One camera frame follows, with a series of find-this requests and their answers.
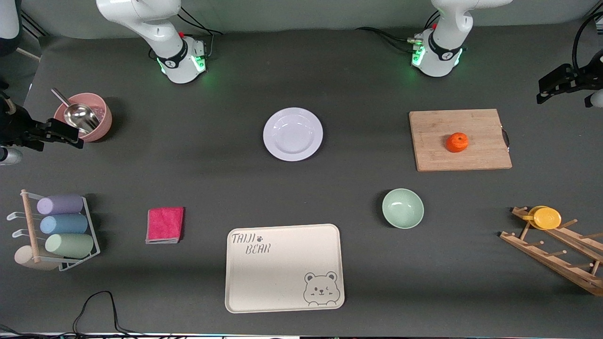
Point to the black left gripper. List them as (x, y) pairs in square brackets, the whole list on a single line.
[(580, 76)]

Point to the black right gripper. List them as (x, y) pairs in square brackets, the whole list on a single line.
[(18, 128)]

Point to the orange fruit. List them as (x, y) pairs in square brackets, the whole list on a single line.
[(457, 142)]

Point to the white round plate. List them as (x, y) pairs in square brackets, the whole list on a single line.
[(292, 134)]

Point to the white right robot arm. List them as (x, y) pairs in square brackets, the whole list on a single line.
[(155, 28)]

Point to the metal scoop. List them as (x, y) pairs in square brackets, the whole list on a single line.
[(82, 117)]

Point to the pink bowl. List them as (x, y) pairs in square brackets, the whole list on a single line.
[(103, 117)]

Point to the purple cup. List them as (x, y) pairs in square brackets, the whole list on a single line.
[(61, 205)]

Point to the blue cup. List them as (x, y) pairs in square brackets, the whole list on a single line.
[(63, 224)]

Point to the green cup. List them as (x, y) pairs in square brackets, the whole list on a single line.
[(70, 246)]

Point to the pink folded cloth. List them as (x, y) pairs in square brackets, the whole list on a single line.
[(165, 225)]

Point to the wooden cutting board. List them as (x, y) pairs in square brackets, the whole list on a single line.
[(438, 150)]

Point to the yellow cup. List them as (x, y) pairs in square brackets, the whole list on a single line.
[(546, 218)]

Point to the beige cup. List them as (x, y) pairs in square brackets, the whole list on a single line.
[(26, 261)]

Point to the wooden peg drying rack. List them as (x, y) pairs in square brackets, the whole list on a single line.
[(551, 261)]

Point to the mint green bowl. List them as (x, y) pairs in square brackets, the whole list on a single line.
[(403, 208)]

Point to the cream tray with bear print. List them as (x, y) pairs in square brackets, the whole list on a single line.
[(282, 278)]

